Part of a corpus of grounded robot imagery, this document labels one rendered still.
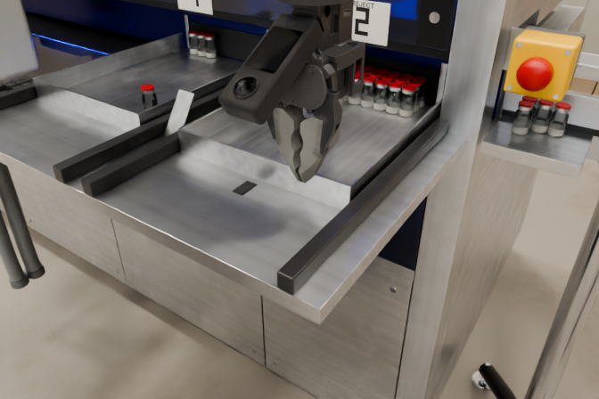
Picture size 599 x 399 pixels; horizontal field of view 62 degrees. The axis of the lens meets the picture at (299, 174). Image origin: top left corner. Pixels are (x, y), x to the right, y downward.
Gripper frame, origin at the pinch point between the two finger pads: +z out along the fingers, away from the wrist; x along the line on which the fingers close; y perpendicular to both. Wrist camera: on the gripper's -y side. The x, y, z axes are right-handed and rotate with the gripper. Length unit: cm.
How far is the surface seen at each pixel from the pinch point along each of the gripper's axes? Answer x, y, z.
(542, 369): -30, 43, 56
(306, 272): -8.0, -10.8, 2.4
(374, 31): 5.0, 26.9, -9.5
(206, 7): 38.2, 26.8, -8.8
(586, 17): 7, 376, 56
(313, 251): -7.5, -8.7, 1.7
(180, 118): 23.6, 4.7, 0.8
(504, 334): -19, 83, 91
